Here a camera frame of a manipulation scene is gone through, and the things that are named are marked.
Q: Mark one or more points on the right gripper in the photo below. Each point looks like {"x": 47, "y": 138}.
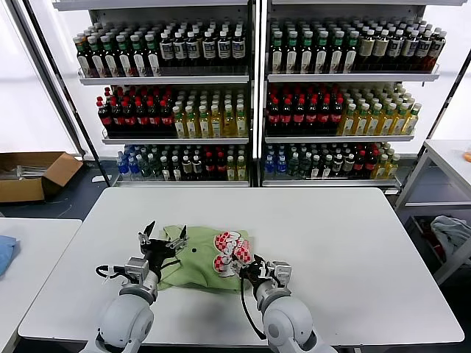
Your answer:
{"x": 257, "y": 276}

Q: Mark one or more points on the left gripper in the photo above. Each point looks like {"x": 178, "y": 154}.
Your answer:
{"x": 156, "y": 253}

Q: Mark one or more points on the green polo shirt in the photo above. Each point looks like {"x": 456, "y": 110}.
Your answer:
{"x": 195, "y": 264}

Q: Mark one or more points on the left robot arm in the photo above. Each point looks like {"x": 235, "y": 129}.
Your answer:
{"x": 129, "y": 320}

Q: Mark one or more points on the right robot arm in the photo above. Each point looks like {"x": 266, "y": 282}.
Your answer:
{"x": 287, "y": 320}

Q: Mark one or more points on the small dark bottle white cap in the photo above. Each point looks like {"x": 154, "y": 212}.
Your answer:
{"x": 348, "y": 165}
{"x": 315, "y": 168}
{"x": 197, "y": 169}
{"x": 187, "y": 169}
{"x": 166, "y": 170}
{"x": 326, "y": 168}
{"x": 177, "y": 170}
{"x": 337, "y": 166}

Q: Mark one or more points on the clear green water bottle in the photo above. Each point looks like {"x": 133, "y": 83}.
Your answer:
{"x": 155, "y": 168}
{"x": 293, "y": 167}
{"x": 304, "y": 167}
{"x": 145, "y": 167}

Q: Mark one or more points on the blue drink bottle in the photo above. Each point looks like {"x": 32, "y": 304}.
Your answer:
{"x": 281, "y": 166}
{"x": 134, "y": 166}
{"x": 269, "y": 166}
{"x": 123, "y": 165}

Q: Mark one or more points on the red-capped cola bottle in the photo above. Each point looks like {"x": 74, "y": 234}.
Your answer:
{"x": 300, "y": 117}
{"x": 358, "y": 164}
{"x": 142, "y": 120}
{"x": 117, "y": 119}
{"x": 221, "y": 167}
{"x": 105, "y": 119}
{"x": 337, "y": 116}
{"x": 325, "y": 117}
{"x": 209, "y": 167}
{"x": 130, "y": 120}
{"x": 154, "y": 120}
{"x": 167, "y": 120}
{"x": 312, "y": 117}
{"x": 287, "y": 117}
{"x": 369, "y": 164}
{"x": 274, "y": 117}

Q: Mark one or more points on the white paper scrap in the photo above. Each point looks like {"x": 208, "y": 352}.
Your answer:
{"x": 98, "y": 179}

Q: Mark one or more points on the yellow drink bottle white cap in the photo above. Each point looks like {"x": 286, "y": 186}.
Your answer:
{"x": 231, "y": 170}
{"x": 241, "y": 124}
{"x": 230, "y": 124}
{"x": 204, "y": 125}
{"x": 400, "y": 122}
{"x": 360, "y": 123}
{"x": 373, "y": 123}
{"x": 380, "y": 168}
{"x": 346, "y": 123}
{"x": 241, "y": 169}
{"x": 192, "y": 125}
{"x": 217, "y": 124}
{"x": 387, "y": 123}
{"x": 180, "y": 125}
{"x": 392, "y": 167}
{"x": 412, "y": 121}

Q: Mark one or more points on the white side table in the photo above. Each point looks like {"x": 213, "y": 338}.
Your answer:
{"x": 37, "y": 250}

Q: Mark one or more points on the open cardboard box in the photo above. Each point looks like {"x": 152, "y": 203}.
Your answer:
{"x": 22, "y": 191}

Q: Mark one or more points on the metal rods bundle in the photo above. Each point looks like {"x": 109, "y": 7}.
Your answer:
{"x": 29, "y": 172}

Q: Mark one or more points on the blue folded cloth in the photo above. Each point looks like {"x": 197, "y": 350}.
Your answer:
{"x": 5, "y": 253}

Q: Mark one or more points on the white metal shelf unit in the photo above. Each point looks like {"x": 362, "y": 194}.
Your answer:
{"x": 349, "y": 78}
{"x": 165, "y": 80}

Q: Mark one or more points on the dark storage bin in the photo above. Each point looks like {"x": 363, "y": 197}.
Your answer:
{"x": 419, "y": 239}

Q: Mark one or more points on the black slanted pole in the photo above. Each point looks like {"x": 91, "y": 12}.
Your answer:
{"x": 441, "y": 110}
{"x": 66, "y": 88}

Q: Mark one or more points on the dark bottle with green cap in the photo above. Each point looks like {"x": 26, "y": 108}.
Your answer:
{"x": 152, "y": 59}
{"x": 98, "y": 60}
{"x": 85, "y": 60}
{"x": 139, "y": 60}
{"x": 336, "y": 55}
{"x": 350, "y": 54}
{"x": 276, "y": 55}
{"x": 112, "y": 60}
{"x": 306, "y": 56}
{"x": 291, "y": 55}
{"x": 321, "y": 55}
{"x": 125, "y": 60}

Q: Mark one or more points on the red cloth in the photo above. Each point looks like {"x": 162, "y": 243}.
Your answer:
{"x": 427, "y": 228}

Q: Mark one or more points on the grey slanted pole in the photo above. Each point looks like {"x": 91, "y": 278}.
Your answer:
{"x": 54, "y": 92}

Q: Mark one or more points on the dark bottle white blue label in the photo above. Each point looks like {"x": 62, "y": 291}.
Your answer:
{"x": 238, "y": 50}
{"x": 193, "y": 50}
{"x": 209, "y": 50}
{"x": 224, "y": 50}
{"x": 180, "y": 51}
{"x": 395, "y": 48}
{"x": 436, "y": 47}
{"x": 423, "y": 48}
{"x": 409, "y": 48}
{"x": 166, "y": 51}

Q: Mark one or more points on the grey crumpled cloth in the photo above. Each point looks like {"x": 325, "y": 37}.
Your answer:
{"x": 450, "y": 231}

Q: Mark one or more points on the small orange object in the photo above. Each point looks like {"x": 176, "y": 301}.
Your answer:
{"x": 467, "y": 155}

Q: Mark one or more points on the dark bottle with beige label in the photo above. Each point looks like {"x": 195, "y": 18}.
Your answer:
{"x": 366, "y": 49}
{"x": 380, "y": 49}

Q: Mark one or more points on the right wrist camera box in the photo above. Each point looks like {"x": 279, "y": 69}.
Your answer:
{"x": 281, "y": 274}

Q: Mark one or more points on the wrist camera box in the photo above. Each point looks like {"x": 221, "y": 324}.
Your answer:
{"x": 136, "y": 270}
{"x": 281, "y": 274}

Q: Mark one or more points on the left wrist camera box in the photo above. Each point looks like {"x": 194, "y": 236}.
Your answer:
{"x": 136, "y": 270}

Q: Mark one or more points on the grey metal frame table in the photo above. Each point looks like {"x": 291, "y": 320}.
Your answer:
{"x": 441, "y": 150}

